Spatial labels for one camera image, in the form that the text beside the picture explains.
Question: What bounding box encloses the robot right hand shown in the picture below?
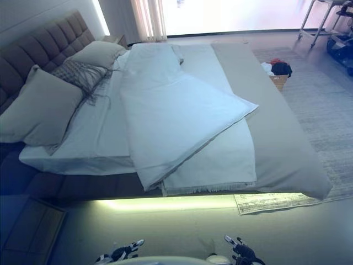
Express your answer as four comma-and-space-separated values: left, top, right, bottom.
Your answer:
224, 235, 265, 265

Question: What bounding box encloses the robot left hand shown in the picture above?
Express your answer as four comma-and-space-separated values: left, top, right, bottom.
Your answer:
95, 238, 145, 263

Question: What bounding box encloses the white duvet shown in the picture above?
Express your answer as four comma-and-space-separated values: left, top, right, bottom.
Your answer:
119, 43, 260, 192

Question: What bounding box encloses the beige bed blanket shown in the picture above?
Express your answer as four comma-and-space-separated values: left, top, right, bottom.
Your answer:
211, 41, 331, 201

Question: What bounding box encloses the silver robot right leg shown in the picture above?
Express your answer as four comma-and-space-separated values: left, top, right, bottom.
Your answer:
206, 253, 227, 265

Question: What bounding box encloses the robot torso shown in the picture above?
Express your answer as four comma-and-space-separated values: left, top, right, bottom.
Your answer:
121, 255, 210, 265

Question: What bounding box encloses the wooden nightstand with panelled door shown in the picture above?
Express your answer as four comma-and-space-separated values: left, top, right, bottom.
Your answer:
0, 197, 67, 265

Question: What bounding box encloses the grey patterned rug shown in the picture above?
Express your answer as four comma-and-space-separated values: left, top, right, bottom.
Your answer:
234, 46, 353, 216

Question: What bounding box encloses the large beige pillow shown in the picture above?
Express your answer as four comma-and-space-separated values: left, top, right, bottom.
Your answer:
0, 65, 85, 147

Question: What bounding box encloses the wooden laundry basket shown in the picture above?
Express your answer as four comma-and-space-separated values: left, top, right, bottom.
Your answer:
271, 73, 289, 92

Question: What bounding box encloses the white garment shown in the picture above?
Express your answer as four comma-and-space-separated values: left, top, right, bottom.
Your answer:
260, 62, 275, 75

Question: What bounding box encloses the grey knitted fringed cushion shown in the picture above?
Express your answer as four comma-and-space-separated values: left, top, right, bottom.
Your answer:
51, 60, 115, 107

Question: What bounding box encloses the black garment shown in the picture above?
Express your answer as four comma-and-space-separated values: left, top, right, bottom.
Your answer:
271, 62, 293, 78

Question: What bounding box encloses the small beige pillow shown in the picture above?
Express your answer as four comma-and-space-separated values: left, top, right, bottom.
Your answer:
65, 40, 127, 70

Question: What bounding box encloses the small wooden nightstand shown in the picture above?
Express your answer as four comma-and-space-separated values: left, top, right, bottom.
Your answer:
103, 35, 128, 49

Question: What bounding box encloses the brown tufted headboard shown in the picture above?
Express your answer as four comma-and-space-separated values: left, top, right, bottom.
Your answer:
0, 10, 96, 115

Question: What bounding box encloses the black wheeled device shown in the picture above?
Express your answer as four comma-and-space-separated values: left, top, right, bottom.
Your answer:
327, 0, 353, 57

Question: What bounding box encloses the beige curtain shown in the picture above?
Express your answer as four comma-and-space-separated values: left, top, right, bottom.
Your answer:
129, 0, 168, 38

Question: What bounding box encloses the metal tube frame on casters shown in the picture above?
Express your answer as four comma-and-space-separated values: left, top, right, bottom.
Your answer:
297, 0, 353, 50

